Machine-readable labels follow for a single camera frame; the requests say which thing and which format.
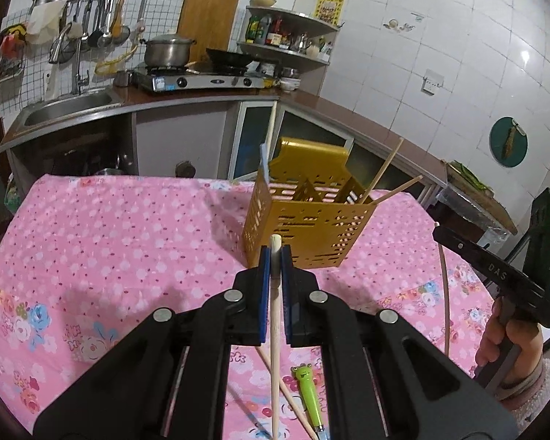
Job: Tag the wall hook sticker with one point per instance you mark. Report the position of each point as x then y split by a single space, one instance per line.
396 25

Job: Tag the row of condiment bottles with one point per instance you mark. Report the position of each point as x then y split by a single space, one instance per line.
275 34

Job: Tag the person's right hand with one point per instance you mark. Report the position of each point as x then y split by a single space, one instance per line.
522 343

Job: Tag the metal faucet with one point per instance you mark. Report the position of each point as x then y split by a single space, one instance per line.
77 68

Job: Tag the black wok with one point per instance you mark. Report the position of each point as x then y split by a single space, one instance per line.
229 58

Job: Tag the yellow wall poster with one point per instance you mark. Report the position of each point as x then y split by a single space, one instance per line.
329 10

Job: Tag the wooden cutting board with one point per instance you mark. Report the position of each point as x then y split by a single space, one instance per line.
208 18

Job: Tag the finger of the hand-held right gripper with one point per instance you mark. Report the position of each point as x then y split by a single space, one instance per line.
460 245

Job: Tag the pink floral tablecloth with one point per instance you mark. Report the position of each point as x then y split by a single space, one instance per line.
119 247

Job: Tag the small metal cup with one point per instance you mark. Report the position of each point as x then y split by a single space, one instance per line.
121 79

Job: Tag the green round board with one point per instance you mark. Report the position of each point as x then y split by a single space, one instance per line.
497 146

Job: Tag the green vegetables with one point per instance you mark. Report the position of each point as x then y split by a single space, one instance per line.
470 176

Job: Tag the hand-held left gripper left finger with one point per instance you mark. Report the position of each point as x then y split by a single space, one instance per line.
263 293

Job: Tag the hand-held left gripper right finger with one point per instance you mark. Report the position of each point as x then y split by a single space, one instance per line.
288 293

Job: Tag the yellow perforated utensil holder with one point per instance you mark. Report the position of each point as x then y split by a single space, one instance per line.
311 229

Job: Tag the light wooden chopstick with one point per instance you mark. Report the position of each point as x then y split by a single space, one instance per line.
385 167
403 185
275 376
298 410
445 284

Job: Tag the thick wooden chopping block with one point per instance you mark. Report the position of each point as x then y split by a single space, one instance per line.
486 206

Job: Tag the stainless steel sink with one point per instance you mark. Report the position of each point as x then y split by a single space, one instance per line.
68 107

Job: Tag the white hanging cloth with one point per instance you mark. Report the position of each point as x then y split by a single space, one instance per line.
46 23

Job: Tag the person's right forearm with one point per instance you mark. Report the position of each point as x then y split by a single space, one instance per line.
536 389

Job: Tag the beige bowl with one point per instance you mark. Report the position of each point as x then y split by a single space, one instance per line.
263 1

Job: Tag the metal corner shelf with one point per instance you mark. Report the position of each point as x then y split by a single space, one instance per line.
298 16

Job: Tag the kitchen counter with cabinets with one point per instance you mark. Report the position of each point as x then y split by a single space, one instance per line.
178 133

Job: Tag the red and yellow hanging bag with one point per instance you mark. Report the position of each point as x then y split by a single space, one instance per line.
13 39

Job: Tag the steel gas stove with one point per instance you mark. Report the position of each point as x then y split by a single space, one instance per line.
188 81

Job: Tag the steel cooking pot with lid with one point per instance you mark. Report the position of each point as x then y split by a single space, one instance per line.
167 52

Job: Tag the row of hanging kitchen utensils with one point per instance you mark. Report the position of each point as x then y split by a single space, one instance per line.
101 23

